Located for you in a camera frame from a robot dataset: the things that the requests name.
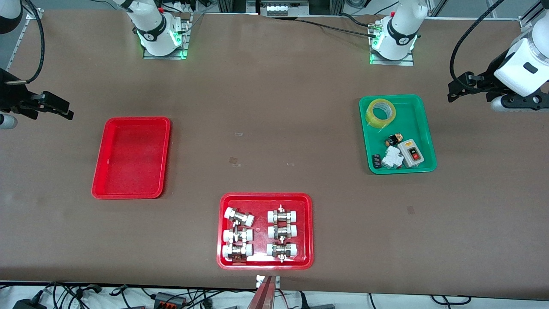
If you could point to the small black ribbed component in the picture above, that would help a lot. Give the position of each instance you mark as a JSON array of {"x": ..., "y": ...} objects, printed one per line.
[{"x": 376, "y": 161}]

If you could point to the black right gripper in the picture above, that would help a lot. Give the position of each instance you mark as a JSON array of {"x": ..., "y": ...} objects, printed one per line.
[{"x": 9, "y": 96}]

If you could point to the small black orange component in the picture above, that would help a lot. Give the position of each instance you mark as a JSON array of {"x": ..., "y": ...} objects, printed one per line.
[{"x": 392, "y": 140}]

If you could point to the white plastic connector block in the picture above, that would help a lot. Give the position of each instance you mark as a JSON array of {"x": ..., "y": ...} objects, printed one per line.
[{"x": 392, "y": 159}]

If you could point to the yellow tape roll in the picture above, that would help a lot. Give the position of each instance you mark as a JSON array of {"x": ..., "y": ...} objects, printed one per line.
[{"x": 373, "y": 122}]

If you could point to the empty red plastic tray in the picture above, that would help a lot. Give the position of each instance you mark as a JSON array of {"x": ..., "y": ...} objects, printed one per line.
[{"x": 128, "y": 159}]

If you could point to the grey push button switch box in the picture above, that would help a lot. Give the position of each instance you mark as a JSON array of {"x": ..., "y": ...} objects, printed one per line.
[{"x": 405, "y": 148}]

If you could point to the black power adapter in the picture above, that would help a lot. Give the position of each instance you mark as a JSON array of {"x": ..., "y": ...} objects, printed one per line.
[{"x": 25, "y": 304}]

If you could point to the aluminium frame profile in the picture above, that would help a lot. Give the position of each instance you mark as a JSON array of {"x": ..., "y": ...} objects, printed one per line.
[{"x": 231, "y": 5}]

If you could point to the white capped metal pipe fitting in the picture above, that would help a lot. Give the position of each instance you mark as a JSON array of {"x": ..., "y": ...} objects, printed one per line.
[
  {"x": 229, "y": 235},
  {"x": 273, "y": 216},
  {"x": 233, "y": 213},
  {"x": 227, "y": 250},
  {"x": 273, "y": 231},
  {"x": 272, "y": 249}
]

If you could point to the silver metal bracket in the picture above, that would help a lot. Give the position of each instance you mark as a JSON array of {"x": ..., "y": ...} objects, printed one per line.
[{"x": 259, "y": 281}]

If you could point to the green plastic tray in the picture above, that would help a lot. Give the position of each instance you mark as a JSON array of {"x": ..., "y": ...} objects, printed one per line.
[{"x": 411, "y": 116}]

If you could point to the white power strip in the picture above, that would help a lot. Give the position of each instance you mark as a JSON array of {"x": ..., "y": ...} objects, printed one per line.
[{"x": 276, "y": 9}]

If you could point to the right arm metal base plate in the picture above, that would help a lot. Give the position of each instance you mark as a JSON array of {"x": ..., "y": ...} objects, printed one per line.
[{"x": 165, "y": 57}]

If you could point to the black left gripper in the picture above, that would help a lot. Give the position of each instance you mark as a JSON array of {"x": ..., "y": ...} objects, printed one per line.
[{"x": 483, "y": 81}]

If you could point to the red metal bar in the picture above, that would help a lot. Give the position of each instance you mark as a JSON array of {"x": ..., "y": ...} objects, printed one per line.
[{"x": 263, "y": 298}]

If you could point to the black orange connector block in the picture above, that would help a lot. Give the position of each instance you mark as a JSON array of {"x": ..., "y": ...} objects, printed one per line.
[{"x": 165, "y": 297}]

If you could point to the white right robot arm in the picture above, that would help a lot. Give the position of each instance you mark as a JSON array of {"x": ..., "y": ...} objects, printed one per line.
[{"x": 152, "y": 25}]

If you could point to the red tray holding fittings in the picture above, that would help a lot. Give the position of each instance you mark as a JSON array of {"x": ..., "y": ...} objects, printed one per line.
[{"x": 261, "y": 204}]

